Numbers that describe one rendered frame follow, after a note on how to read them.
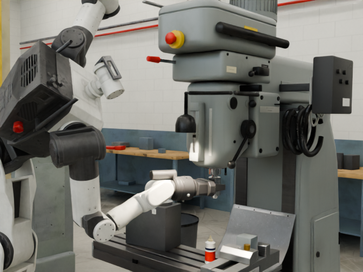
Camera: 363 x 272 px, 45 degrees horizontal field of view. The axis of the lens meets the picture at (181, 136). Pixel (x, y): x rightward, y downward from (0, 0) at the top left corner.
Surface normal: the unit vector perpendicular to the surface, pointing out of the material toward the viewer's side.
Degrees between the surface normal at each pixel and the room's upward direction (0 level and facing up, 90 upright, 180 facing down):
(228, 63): 90
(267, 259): 90
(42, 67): 60
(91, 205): 103
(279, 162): 90
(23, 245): 81
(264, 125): 90
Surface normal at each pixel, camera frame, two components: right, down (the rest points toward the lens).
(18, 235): 0.91, -0.12
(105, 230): 0.60, 0.27
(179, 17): -0.65, 0.04
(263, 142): 0.76, 0.04
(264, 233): -0.58, -0.43
